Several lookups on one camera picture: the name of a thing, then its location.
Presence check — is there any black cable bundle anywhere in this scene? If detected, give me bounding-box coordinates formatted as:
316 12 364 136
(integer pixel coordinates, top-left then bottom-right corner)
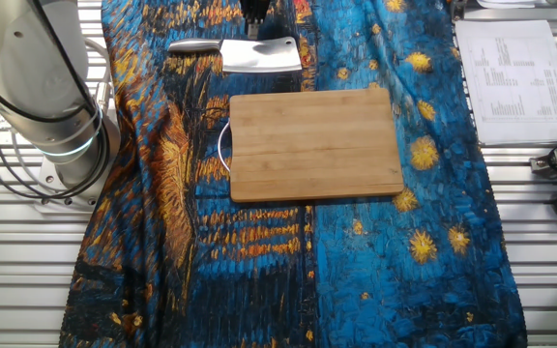
0 0 111 200

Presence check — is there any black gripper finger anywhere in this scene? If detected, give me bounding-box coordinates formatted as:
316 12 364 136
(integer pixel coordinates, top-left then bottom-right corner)
256 0 273 25
239 0 260 41

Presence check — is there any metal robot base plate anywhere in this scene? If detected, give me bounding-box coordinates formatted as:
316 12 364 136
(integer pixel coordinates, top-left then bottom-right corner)
35 153 102 214

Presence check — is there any aluminium corner bracket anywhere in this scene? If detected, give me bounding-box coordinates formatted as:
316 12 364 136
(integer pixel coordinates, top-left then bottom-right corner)
449 0 469 21

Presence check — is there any bamboo cutting board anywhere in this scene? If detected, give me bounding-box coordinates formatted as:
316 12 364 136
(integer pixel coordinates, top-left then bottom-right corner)
217 88 405 203

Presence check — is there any starry night print tablecloth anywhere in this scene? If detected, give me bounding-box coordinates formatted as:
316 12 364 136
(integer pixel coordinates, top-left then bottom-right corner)
58 0 529 348

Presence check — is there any printed white paper sheet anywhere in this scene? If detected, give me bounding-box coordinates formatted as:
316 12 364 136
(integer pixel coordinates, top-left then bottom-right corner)
454 17 557 145

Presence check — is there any steel cleaver knife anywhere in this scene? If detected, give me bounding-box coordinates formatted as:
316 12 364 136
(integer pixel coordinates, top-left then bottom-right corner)
166 36 304 74

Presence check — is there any white cable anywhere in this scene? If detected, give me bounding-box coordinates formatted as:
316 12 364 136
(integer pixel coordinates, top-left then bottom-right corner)
82 37 114 101

